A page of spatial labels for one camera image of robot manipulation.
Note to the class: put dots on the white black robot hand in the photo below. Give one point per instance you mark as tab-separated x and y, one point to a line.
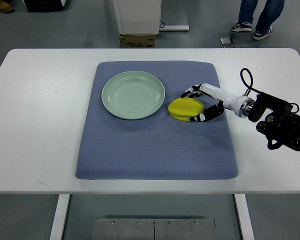
238	104

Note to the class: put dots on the yellow starfruit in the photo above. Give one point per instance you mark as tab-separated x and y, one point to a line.
184	108

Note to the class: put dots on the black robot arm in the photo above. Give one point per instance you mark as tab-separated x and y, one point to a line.
275	118

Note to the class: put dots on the small grey floor plate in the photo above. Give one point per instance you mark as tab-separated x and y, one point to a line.
226	42

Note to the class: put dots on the light green plate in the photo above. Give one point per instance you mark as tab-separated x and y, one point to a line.
133	95

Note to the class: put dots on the metal floor plate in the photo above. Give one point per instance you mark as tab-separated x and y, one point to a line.
153	229

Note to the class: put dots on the blue grey cushion mat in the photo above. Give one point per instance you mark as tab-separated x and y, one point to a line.
158	147

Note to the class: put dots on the person in jeans and sneakers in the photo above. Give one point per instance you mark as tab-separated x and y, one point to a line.
270	13

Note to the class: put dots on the white base bar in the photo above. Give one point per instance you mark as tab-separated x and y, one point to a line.
174	28

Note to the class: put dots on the right white table leg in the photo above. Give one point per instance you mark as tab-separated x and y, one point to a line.
244	217

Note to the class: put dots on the white table leg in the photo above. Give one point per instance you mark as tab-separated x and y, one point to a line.
244	217
60	216

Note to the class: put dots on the cardboard box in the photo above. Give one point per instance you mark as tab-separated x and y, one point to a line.
131	41

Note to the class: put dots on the left white table leg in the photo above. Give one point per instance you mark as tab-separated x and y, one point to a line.
60	216

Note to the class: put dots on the black white machine base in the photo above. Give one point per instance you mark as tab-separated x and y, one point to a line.
44	6

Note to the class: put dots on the tan work boot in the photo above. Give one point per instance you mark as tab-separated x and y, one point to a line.
5	7

